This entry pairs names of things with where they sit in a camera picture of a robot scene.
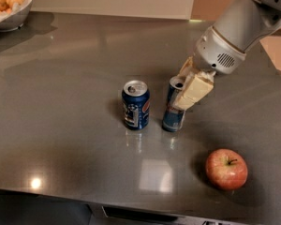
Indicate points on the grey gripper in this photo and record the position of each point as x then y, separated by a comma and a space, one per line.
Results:
215, 52

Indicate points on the red bull can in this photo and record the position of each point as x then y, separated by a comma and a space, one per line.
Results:
173, 117

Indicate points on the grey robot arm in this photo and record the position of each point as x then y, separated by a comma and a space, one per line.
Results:
245, 22

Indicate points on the blue pepsi can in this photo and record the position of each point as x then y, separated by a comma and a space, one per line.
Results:
136, 104

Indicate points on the red apple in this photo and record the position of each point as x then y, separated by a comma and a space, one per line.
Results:
226, 169

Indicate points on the silver fruit bowl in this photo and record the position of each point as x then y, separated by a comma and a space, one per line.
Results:
15, 16

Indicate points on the orange fruit middle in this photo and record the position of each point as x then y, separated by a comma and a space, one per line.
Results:
11, 3

